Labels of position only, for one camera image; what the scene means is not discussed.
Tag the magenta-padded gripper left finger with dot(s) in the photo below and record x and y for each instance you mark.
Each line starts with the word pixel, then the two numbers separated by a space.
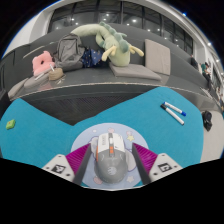
pixel 77 159

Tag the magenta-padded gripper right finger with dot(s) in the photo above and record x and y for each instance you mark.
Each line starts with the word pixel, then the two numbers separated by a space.
pixel 148 159

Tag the grey and white computer mouse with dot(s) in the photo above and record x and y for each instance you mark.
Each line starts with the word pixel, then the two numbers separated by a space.
pixel 110 160

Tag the white marker with black cap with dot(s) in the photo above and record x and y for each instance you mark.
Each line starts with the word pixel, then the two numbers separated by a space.
pixel 172 114

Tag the black bag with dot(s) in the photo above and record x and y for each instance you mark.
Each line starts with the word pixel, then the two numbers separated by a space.
pixel 207 120

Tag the green rectangular case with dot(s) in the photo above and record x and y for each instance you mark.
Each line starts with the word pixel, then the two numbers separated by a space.
pixel 10 124

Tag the beige woven pouch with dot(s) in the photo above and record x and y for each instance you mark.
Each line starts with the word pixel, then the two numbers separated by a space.
pixel 56 74

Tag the round grey seat cushion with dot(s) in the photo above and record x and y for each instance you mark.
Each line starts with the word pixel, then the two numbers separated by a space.
pixel 35 81

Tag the flat grey square cushion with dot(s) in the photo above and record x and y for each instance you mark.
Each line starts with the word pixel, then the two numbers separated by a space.
pixel 135 71

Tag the light grey seat cushion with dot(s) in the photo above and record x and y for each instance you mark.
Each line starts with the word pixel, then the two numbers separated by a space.
pixel 17 88

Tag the navy blue patterned bag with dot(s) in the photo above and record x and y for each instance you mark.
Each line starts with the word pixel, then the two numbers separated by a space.
pixel 90 58

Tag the upright grey square cushion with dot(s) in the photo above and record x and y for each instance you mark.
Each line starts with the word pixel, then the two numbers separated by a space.
pixel 157 57

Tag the pink plush pillow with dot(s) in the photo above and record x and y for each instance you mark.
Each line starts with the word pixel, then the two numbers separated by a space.
pixel 41 63

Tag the person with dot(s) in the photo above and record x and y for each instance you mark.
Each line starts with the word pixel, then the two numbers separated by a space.
pixel 206 70

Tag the grey backpack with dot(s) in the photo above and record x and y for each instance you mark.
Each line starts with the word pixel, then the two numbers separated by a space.
pixel 69 51

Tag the green dragon plush toy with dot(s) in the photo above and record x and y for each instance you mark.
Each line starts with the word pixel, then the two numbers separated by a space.
pixel 116 50

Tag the dark glass window row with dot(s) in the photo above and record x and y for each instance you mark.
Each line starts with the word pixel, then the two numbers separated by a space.
pixel 86 16

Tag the ceiling lights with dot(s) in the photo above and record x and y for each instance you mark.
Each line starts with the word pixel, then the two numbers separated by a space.
pixel 184 14

